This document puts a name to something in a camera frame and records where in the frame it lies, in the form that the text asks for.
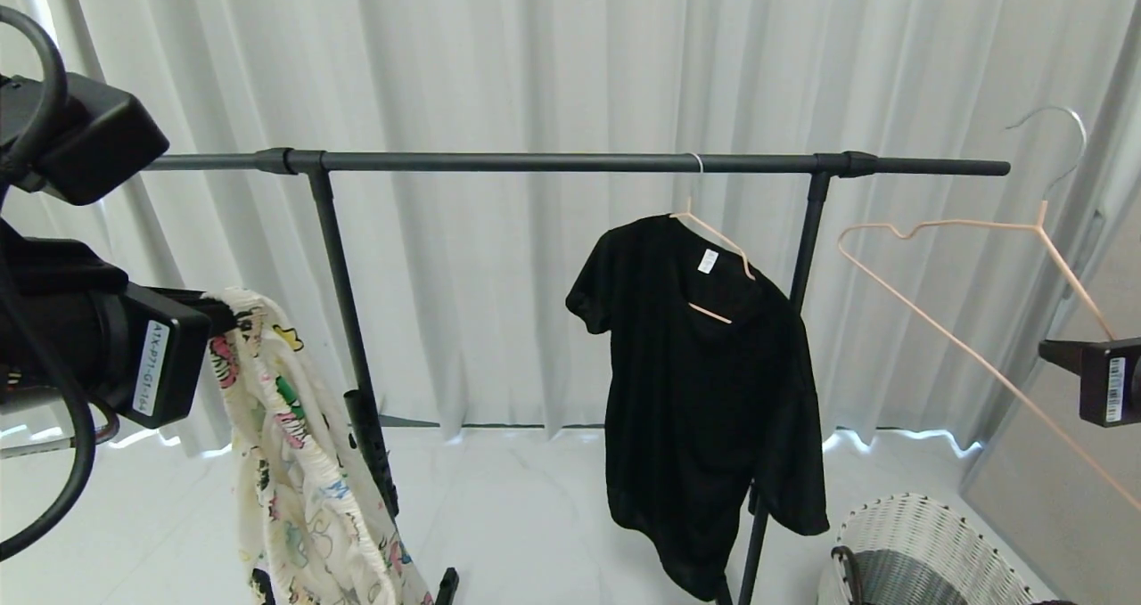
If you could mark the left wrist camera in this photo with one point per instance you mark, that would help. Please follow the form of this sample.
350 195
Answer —
89 142

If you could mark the white curtain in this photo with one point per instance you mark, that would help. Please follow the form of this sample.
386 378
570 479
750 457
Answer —
490 302

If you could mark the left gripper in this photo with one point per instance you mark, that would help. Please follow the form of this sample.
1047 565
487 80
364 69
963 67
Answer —
125 347

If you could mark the black garment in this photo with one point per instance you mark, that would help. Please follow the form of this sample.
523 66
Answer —
695 409

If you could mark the white laundry basket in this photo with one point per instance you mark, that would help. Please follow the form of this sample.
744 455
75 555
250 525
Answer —
936 534

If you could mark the black clothes rack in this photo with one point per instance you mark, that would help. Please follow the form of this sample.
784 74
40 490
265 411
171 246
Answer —
535 161

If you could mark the cream printed garment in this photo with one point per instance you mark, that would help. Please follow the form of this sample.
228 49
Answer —
303 498

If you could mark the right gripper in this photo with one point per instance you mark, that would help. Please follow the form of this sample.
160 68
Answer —
1110 382

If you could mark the pink clothes hanger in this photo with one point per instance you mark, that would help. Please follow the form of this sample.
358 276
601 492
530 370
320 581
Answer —
713 314
980 224

